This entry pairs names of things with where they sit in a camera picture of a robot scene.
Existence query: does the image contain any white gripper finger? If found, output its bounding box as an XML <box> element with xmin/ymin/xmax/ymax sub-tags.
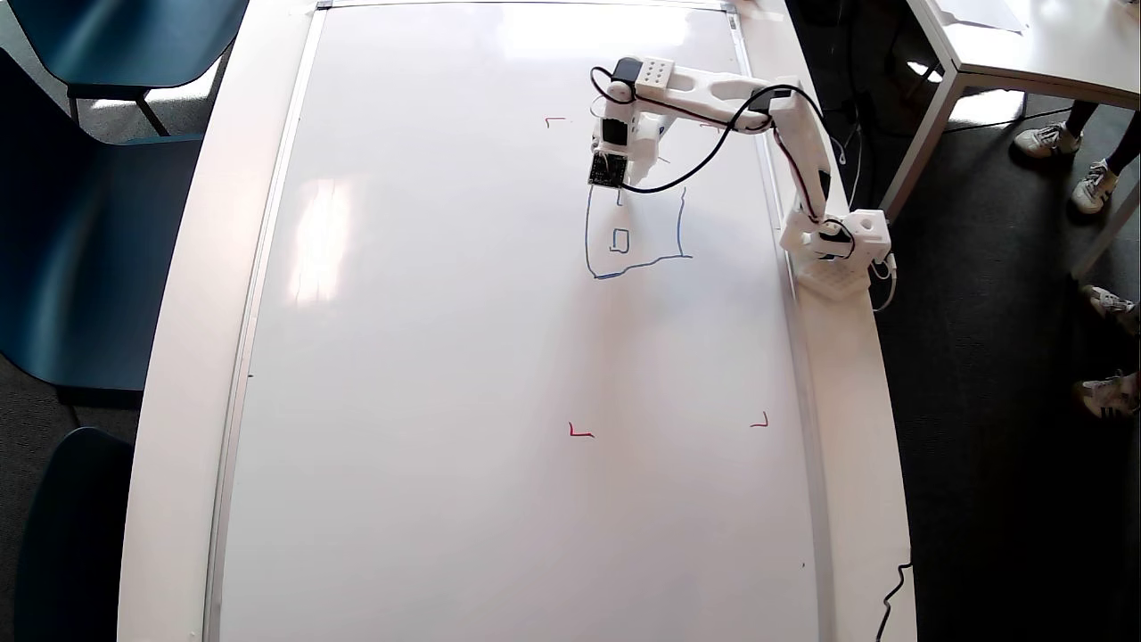
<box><xmin>636</xmin><ymin>114</ymin><xmax>667</xmax><ymax>168</ymax></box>
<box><xmin>589</xmin><ymin>92</ymin><xmax>614</xmax><ymax>154</ymax></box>

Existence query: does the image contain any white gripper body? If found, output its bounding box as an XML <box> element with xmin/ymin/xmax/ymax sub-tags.
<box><xmin>594</xmin><ymin>101</ymin><xmax>645</xmax><ymax>162</ymax></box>

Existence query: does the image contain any large white whiteboard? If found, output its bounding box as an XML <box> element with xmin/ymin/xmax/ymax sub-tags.
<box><xmin>203</xmin><ymin>0</ymin><xmax>834</xmax><ymax>642</ymax></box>

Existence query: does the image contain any white side table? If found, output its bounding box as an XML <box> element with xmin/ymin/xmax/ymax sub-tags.
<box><xmin>878</xmin><ymin>0</ymin><xmax>1141</xmax><ymax>282</ymax></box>

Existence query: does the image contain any black trouser leg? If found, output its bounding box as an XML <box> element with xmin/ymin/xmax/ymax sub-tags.
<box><xmin>1064</xmin><ymin>100</ymin><xmax>1103</xmax><ymax>140</ymax></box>
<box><xmin>1105</xmin><ymin>111</ymin><xmax>1141</xmax><ymax>176</ymax></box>

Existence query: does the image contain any blue chair with metal legs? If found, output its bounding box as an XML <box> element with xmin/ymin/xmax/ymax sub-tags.
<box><xmin>4</xmin><ymin>0</ymin><xmax>250</xmax><ymax>136</ymax></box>

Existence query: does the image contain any large blue chair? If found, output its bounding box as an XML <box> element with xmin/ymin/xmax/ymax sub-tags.
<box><xmin>0</xmin><ymin>49</ymin><xmax>206</xmax><ymax>411</ymax></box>

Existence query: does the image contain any white sneaker with black stripes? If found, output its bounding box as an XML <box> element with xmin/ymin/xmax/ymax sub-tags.
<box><xmin>1073</xmin><ymin>370</ymin><xmax>1141</xmax><ymax>421</ymax></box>

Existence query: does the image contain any dark blue round chair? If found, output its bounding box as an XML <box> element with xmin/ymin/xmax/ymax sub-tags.
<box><xmin>13</xmin><ymin>426</ymin><xmax>136</xmax><ymax>642</ymax></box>

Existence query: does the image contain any black wrist camera board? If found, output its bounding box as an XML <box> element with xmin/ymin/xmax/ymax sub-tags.
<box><xmin>587</xmin><ymin>152</ymin><xmax>628</xmax><ymax>191</ymax></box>

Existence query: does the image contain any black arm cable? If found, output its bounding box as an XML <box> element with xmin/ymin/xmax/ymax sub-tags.
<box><xmin>589</xmin><ymin>67</ymin><xmax>858</xmax><ymax>259</ymax></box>

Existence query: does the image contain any thin white hanging cable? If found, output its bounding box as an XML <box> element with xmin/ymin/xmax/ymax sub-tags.
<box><xmin>829</xmin><ymin>107</ymin><xmax>865</xmax><ymax>211</ymax></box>

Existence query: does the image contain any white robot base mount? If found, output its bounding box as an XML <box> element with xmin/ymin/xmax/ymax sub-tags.
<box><xmin>784</xmin><ymin>210</ymin><xmax>893</xmax><ymax>300</ymax></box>

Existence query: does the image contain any white base cable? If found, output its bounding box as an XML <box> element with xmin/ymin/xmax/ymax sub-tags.
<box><xmin>872</xmin><ymin>252</ymin><xmax>898</xmax><ymax>313</ymax></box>

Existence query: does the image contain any black floor cable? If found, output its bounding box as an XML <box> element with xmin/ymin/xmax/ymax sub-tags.
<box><xmin>943</xmin><ymin>94</ymin><xmax>1072</xmax><ymax>135</ymax></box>

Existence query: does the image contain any black cable on table edge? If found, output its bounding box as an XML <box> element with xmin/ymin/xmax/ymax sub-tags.
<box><xmin>875</xmin><ymin>560</ymin><xmax>913</xmax><ymax>642</ymax></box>

